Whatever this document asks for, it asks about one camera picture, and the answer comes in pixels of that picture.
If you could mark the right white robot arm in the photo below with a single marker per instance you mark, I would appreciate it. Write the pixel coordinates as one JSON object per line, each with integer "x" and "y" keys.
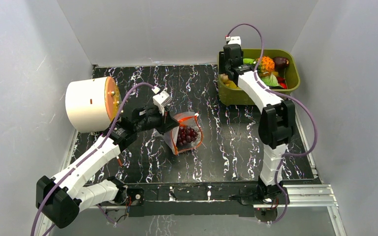
{"x": 276, "y": 124}

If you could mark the dark maroon toy fruit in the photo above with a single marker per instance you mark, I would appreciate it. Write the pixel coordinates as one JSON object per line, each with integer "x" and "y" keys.
{"x": 280, "y": 62}

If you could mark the white cylinder orange lid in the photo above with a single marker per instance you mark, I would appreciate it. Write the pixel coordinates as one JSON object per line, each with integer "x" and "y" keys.
{"x": 92, "y": 104}

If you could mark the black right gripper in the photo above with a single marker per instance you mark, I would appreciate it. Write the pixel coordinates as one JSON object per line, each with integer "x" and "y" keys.
{"x": 225, "y": 67}

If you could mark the green toy cabbage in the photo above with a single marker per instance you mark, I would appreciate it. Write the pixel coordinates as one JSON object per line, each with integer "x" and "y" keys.
{"x": 270, "y": 80}

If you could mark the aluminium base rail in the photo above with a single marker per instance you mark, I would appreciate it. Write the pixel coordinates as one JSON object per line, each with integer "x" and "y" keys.
{"x": 302, "y": 195}

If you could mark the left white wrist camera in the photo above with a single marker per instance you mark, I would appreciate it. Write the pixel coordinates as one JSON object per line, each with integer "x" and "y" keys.
{"x": 161, "y": 98}

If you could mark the yellow toy starfruit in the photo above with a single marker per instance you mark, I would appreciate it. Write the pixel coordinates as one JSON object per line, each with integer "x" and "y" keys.
{"x": 231, "y": 85}

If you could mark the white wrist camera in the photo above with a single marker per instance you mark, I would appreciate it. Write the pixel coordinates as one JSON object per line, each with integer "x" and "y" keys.
{"x": 161, "y": 98}
{"x": 233, "y": 40}

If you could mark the toy pineapple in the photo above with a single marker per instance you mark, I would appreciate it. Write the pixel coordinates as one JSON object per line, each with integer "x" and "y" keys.
{"x": 266, "y": 66}

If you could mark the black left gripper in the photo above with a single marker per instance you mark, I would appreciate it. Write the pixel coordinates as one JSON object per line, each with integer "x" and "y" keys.
{"x": 167, "y": 122}

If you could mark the toy garlic bulb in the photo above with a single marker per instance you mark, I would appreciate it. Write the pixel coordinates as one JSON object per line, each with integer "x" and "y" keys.
{"x": 224, "y": 78}

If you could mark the olive green plastic bin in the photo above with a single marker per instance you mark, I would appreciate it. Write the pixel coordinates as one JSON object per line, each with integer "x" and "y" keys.
{"x": 239, "y": 97}

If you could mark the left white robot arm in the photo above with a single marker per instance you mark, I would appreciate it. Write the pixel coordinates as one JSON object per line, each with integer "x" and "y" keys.
{"x": 62, "y": 197}

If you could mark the dark red toy grapes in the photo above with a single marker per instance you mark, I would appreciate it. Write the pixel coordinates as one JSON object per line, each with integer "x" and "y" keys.
{"x": 186, "y": 135}

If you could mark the light green toy vegetable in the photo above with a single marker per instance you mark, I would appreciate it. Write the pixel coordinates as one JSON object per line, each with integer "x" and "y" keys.
{"x": 249, "y": 61}

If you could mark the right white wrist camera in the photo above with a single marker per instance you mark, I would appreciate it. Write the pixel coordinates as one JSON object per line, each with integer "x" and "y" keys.
{"x": 233, "y": 40}

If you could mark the clear orange zip top bag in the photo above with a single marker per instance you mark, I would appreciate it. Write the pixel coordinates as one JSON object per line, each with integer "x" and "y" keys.
{"x": 189, "y": 119}

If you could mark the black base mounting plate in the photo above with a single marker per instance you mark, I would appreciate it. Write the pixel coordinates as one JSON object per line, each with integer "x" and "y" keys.
{"x": 223, "y": 208}

